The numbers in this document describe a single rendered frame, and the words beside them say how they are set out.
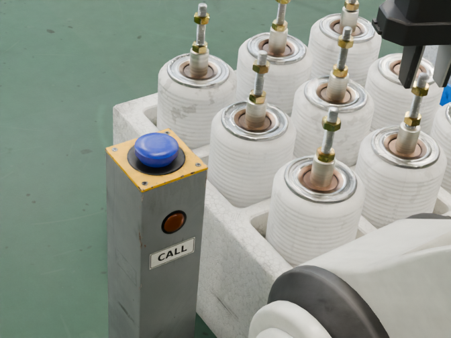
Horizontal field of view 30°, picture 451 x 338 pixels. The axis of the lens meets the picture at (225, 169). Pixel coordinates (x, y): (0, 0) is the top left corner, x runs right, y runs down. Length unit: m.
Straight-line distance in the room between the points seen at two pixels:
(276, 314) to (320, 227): 0.28
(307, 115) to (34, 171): 0.46
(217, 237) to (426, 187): 0.23
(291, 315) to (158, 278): 0.28
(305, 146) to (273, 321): 0.44
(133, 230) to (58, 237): 0.38
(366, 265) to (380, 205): 0.38
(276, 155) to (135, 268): 0.21
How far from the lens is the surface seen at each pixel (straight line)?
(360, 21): 1.18
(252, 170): 0.92
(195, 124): 1.01
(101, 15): 1.66
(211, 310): 1.02
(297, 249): 0.88
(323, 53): 1.13
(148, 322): 0.87
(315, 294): 0.58
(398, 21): 0.82
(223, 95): 1.00
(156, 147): 0.76
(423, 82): 0.89
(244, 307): 0.94
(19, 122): 1.37
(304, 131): 1.00
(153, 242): 0.79
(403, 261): 0.52
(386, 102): 1.06
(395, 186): 0.92
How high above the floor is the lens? 0.79
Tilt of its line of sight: 38 degrees down
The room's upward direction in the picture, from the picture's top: 6 degrees clockwise
